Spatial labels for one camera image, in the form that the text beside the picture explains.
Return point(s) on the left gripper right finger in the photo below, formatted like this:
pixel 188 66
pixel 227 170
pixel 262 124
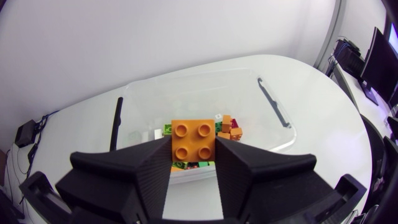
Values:
pixel 264 183

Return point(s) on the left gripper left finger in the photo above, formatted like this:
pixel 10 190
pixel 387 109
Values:
pixel 130 180

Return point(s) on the orange toy brick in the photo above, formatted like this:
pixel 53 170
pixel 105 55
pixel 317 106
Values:
pixel 192 140

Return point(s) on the pile of toy bricks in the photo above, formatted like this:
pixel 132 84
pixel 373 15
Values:
pixel 228 128

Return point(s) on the clear plastic container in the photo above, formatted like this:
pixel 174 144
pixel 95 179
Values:
pixel 199 93

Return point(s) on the black power brick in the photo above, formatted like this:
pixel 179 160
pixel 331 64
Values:
pixel 25 133

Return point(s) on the dark screen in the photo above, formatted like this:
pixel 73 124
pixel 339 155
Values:
pixel 377 68

